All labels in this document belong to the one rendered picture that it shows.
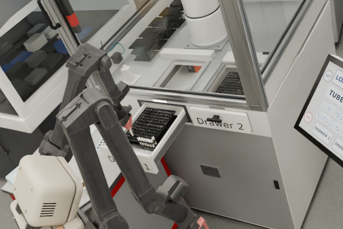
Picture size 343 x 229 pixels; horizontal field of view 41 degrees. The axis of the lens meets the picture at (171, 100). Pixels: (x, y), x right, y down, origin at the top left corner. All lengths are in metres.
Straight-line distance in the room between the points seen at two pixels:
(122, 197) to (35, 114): 0.76
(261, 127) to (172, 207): 0.74
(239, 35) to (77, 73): 0.62
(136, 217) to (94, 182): 1.20
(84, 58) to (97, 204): 0.49
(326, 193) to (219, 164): 0.75
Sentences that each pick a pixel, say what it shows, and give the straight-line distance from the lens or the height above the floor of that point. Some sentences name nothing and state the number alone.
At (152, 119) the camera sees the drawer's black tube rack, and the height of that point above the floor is 0.90.
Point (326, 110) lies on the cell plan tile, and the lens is 1.73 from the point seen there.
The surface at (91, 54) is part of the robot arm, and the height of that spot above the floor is 1.54.
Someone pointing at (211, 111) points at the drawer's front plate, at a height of 0.93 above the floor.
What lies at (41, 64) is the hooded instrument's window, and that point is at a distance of 2.75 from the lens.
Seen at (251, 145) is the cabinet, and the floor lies 0.72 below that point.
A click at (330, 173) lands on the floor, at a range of 2.94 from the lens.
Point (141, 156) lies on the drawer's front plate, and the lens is 2.00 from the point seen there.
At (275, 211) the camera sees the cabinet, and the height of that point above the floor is 0.24.
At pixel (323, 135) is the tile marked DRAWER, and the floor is 1.00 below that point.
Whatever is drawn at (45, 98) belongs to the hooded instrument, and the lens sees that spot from 2.76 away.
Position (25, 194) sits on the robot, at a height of 1.35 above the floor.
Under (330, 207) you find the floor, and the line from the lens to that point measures 2.78.
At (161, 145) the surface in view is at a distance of 2.06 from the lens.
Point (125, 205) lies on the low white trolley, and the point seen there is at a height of 0.58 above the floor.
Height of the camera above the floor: 2.21
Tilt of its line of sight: 35 degrees down
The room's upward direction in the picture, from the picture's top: 22 degrees counter-clockwise
